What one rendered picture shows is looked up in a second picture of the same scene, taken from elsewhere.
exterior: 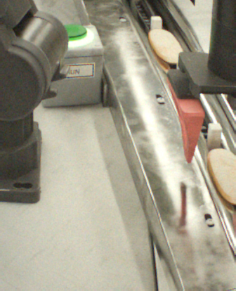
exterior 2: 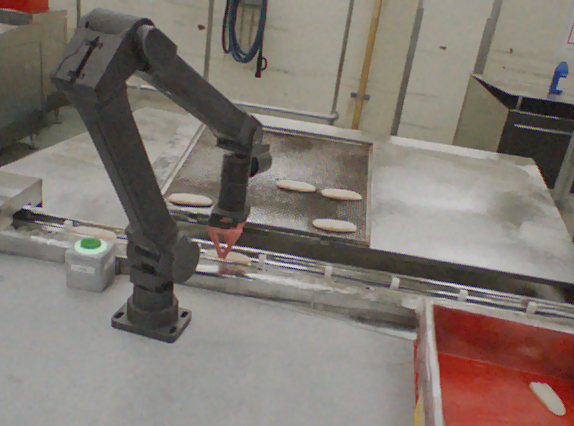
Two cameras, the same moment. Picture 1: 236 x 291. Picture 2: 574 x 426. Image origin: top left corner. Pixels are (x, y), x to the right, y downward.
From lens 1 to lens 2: 0.93 m
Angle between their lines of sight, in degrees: 66
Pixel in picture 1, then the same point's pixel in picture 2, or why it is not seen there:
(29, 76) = (196, 251)
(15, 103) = (190, 269)
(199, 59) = (219, 210)
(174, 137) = not seen: hidden behind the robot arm
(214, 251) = (285, 275)
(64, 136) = not seen: hidden behind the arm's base
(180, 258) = (284, 283)
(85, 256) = (243, 316)
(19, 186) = (180, 317)
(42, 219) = (206, 320)
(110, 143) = not seen: hidden behind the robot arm
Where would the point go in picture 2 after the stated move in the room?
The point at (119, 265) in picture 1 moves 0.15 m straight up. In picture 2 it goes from (255, 309) to (264, 240)
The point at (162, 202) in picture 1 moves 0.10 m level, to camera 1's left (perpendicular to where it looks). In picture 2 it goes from (240, 275) to (219, 300)
